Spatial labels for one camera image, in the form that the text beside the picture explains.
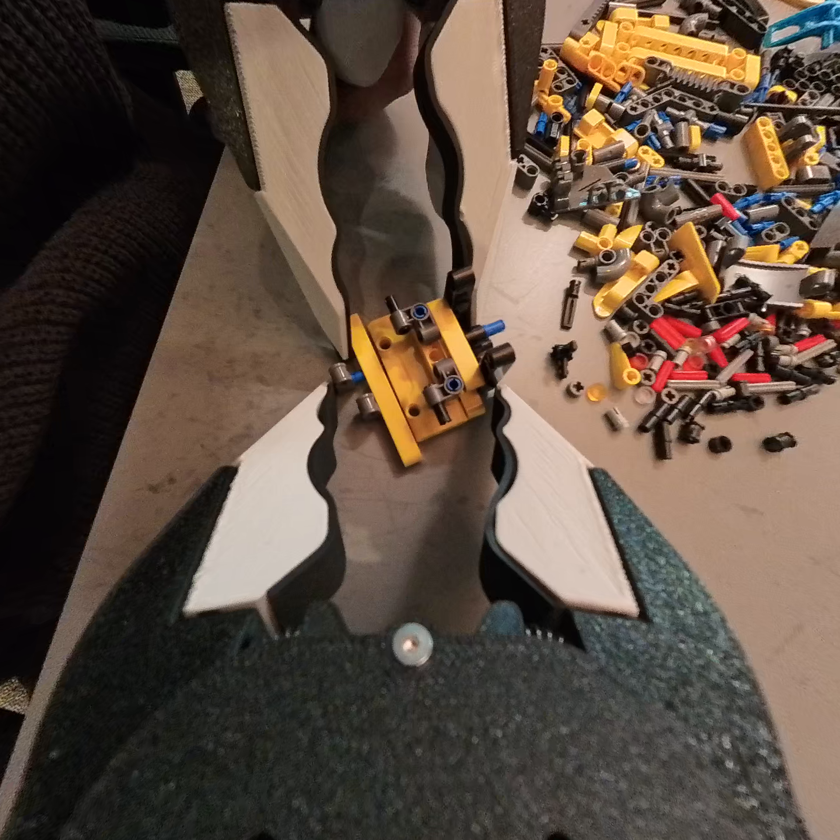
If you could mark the clear orange round stud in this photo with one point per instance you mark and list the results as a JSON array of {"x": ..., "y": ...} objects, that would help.
[{"x": 596, "y": 392}]

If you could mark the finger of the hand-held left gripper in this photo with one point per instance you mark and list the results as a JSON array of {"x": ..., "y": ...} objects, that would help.
[
  {"x": 479, "y": 98},
  {"x": 282, "y": 118}
]

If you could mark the light grey toy pin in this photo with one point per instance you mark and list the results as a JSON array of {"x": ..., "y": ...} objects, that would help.
[{"x": 616, "y": 418}]

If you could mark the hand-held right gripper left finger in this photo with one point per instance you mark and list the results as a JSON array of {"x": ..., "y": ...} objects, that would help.
[{"x": 262, "y": 538}]

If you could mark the small black toy bush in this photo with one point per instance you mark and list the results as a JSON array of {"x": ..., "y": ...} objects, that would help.
[{"x": 720, "y": 444}]

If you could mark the yellow toy brick frame assembly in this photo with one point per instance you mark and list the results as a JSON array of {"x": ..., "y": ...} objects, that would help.
[{"x": 410, "y": 374}]

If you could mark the black toy angle connector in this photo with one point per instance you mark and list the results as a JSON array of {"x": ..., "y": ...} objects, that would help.
[{"x": 563, "y": 358}]

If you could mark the person's dark knit sweater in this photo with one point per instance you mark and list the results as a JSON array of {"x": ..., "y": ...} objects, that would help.
[{"x": 79, "y": 328}]

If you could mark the black toy pin connector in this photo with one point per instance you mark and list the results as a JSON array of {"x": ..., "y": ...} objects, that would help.
[{"x": 779, "y": 441}]

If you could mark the black toy axle rod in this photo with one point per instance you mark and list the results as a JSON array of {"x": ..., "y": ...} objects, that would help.
[{"x": 571, "y": 302}]

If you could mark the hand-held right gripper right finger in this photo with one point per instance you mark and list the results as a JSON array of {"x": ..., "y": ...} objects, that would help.
[{"x": 558, "y": 531}]

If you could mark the yellow toy beam with pins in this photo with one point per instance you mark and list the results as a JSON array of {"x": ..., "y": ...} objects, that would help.
[{"x": 387, "y": 407}]

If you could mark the person's left hand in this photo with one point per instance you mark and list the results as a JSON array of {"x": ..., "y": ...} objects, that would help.
[{"x": 394, "y": 92}]

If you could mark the pile of toy building parts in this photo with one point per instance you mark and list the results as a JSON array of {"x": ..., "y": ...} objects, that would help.
[{"x": 689, "y": 197}]

